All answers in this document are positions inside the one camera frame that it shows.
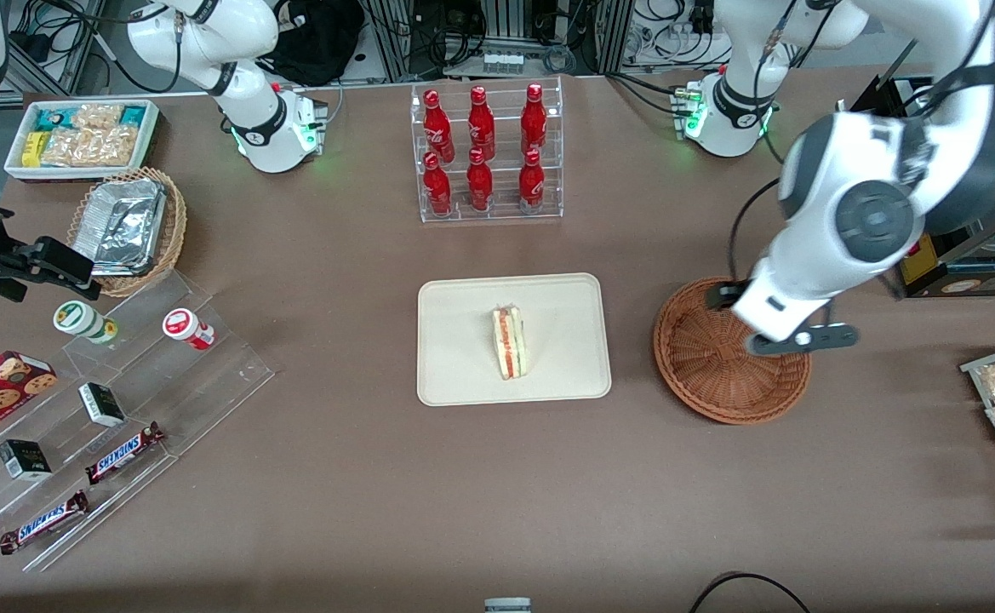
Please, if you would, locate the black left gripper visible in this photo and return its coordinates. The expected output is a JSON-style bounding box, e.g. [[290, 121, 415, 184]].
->
[[705, 279, 755, 312]]

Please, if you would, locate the triangle sandwich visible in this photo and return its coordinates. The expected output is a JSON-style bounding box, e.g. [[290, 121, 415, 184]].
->
[[490, 306, 529, 382]]

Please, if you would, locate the round brown wicker basket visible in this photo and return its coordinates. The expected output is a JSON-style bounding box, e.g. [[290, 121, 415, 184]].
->
[[653, 276, 812, 426]]

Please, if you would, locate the aluminium foil tray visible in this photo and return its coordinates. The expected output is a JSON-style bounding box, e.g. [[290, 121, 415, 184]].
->
[[71, 178, 167, 277]]

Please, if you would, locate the light wicker basket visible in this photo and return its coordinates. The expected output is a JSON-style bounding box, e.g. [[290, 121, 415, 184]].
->
[[66, 166, 188, 299]]

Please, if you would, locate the beige plastic tray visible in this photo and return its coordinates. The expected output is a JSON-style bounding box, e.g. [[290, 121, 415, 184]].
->
[[416, 272, 613, 408]]

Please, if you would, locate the green lid white cup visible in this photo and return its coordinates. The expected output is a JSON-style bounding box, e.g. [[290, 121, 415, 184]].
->
[[53, 301, 119, 346]]

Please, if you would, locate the white rectangular snack bin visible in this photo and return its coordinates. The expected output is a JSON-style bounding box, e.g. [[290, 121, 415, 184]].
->
[[3, 99, 161, 184]]

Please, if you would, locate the large rice cracker bag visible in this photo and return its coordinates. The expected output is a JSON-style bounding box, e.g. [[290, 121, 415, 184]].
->
[[40, 125, 139, 169]]

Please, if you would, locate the small dark green box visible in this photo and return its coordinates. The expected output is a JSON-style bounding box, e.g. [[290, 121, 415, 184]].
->
[[0, 439, 53, 482], [78, 382, 126, 428]]

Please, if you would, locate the red lid white cup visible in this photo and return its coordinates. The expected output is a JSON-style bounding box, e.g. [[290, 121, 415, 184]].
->
[[163, 308, 216, 351]]

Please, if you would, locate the small rice cracker bag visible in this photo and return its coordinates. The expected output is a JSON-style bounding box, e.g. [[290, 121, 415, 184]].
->
[[71, 103, 125, 130]]

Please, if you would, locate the clear acrylic stepped display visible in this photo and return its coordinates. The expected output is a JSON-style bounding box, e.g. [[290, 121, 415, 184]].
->
[[0, 269, 276, 573]]

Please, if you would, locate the snickers chocolate bar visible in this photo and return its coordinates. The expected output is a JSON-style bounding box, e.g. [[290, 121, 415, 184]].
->
[[0, 490, 90, 556], [84, 421, 166, 486]]

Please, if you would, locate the red cola bottle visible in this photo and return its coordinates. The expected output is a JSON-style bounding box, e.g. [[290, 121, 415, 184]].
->
[[519, 83, 548, 158], [466, 85, 497, 162], [422, 152, 455, 216], [466, 148, 495, 213], [518, 148, 546, 213], [422, 89, 456, 164]]

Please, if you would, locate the clear acrylic bottle rack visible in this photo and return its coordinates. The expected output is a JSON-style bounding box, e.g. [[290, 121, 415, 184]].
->
[[410, 76, 564, 225]]

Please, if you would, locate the black display box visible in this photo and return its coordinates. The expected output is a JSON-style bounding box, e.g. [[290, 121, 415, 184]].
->
[[838, 72, 995, 299]]

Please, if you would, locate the black bag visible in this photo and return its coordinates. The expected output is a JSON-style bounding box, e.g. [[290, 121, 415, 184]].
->
[[257, 0, 368, 88]]

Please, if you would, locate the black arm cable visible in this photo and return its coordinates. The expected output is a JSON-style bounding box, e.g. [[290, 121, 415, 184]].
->
[[725, 176, 784, 284]]

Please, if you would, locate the black floor cable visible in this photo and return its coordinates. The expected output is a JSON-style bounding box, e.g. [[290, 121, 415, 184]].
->
[[688, 571, 815, 613]]

